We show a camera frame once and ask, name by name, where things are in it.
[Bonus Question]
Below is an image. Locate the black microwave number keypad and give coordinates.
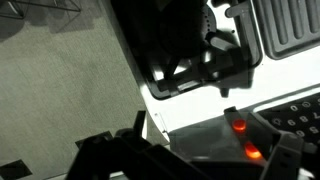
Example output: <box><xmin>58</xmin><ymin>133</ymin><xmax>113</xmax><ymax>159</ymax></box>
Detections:
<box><xmin>258</xmin><ymin>93</ymin><xmax>320</xmax><ymax>148</ymax></box>

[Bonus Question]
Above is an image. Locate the black floor outlet plate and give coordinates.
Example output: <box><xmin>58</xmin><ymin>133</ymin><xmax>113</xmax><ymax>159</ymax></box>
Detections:
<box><xmin>0</xmin><ymin>158</ymin><xmax>34</xmax><ymax>180</ymax></box>

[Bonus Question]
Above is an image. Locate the white toy kitchen stove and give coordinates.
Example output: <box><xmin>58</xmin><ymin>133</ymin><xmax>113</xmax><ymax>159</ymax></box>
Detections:
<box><xmin>109</xmin><ymin>0</ymin><xmax>320</xmax><ymax>180</ymax></box>

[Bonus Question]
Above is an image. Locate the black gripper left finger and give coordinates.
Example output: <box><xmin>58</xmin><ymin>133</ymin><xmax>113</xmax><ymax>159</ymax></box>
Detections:
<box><xmin>132</xmin><ymin>110</ymin><xmax>147</xmax><ymax>138</ymax></box>

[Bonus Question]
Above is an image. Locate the dark ribbed griddle plate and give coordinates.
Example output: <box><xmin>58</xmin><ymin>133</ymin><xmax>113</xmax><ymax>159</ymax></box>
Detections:
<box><xmin>252</xmin><ymin>0</ymin><xmax>320</xmax><ymax>61</ymax></box>

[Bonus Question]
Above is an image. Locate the black wire frame stand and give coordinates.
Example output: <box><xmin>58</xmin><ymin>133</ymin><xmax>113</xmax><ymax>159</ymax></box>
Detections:
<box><xmin>0</xmin><ymin>0</ymin><xmax>83</xmax><ymax>20</ymax></box>

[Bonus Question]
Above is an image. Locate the orange round microwave button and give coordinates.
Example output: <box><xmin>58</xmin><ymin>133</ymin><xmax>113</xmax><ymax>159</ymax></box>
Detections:
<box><xmin>244</xmin><ymin>141</ymin><xmax>264</xmax><ymax>160</ymax></box>
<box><xmin>231</xmin><ymin>118</ymin><xmax>248</xmax><ymax>132</ymax></box>

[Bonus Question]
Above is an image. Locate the black stove burner grate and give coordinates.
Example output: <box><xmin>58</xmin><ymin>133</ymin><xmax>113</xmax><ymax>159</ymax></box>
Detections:
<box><xmin>112</xmin><ymin>0</ymin><xmax>264</xmax><ymax>101</ymax></box>

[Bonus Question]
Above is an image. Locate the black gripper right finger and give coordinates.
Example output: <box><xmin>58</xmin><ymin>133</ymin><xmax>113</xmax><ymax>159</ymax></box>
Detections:
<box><xmin>247</xmin><ymin>110</ymin><xmax>303</xmax><ymax>161</ymax></box>

